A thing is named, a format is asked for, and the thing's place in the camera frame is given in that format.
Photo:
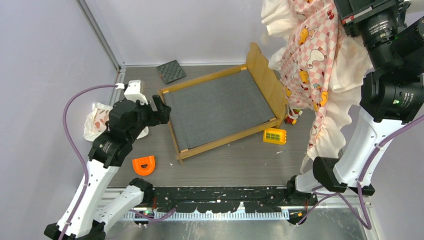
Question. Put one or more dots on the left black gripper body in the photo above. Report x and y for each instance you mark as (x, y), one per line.
(145, 115)

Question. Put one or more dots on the wooden pet bed frame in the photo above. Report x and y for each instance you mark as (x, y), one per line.
(219, 108)

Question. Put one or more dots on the pink checkered duck blanket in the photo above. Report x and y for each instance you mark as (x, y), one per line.
(320, 67)

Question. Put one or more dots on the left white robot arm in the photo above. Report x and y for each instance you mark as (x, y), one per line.
(83, 220)

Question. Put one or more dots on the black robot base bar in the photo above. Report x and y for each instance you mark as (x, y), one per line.
(234, 203)

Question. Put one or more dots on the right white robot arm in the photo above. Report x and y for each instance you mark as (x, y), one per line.
(391, 95)

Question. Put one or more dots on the white floral pillow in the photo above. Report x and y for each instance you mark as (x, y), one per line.
(95, 123)

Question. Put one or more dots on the orange plastic arch piece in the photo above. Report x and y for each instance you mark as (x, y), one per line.
(144, 166)

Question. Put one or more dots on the yellow toy window block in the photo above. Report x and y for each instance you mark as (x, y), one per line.
(274, 136)

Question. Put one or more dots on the red green toy car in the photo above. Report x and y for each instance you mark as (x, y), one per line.
(292, 116)

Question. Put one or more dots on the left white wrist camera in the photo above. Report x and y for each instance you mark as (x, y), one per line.
(134, 92)

